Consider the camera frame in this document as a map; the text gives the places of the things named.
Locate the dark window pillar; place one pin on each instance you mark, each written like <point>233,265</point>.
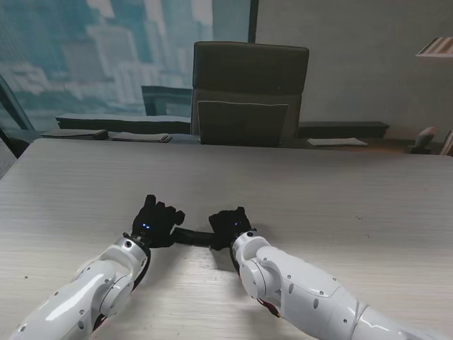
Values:
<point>253,21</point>

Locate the short dark bench cushion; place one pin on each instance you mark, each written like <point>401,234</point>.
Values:
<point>343,128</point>

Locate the small desk ornament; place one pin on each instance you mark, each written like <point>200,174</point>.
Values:
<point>423,141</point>

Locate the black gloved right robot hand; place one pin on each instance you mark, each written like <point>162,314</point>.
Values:
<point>230,226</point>

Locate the white paper sheet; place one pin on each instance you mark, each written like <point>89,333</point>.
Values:
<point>336,141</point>

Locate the black remote control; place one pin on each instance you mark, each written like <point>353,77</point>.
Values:
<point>193,236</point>

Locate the dark grey office chair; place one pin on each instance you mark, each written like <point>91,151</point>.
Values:
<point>247,78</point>

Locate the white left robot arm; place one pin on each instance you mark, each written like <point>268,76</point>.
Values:
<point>85,290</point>

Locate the grey folder stack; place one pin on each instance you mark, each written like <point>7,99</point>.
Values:
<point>141,137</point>

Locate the light wooden board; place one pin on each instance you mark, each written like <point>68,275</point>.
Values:
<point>447,145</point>

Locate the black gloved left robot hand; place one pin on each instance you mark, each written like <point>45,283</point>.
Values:
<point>155,223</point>

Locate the long dark bench cushion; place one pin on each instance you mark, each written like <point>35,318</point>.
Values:
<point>124,124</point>

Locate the dark grey folder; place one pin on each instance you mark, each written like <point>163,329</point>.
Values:
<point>78,134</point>

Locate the grey slanted metal bar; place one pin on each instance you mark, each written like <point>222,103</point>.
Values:
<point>14,106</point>

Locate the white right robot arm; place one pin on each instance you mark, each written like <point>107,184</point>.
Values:
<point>311,287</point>

